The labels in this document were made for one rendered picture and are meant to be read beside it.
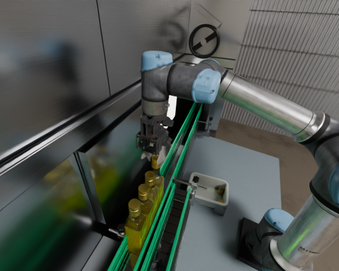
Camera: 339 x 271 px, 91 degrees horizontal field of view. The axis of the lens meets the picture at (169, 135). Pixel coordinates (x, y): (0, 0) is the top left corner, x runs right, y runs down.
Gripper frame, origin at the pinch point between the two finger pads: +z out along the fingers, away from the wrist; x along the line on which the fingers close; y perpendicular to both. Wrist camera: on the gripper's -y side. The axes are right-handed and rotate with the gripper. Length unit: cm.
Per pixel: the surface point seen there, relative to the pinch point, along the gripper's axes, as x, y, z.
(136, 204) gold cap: 2.7, 17.0, 2.5
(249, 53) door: 21, -285, -10
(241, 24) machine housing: 10, -98, -44
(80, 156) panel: -11.7, 19.7, -11.5
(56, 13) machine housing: -13.6, 15.2, -41.2
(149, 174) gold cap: 0.3, 5.7, 2.4
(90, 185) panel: -11.6, 19.5, -0.4
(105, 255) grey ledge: -7.2, 24.2, 30.9
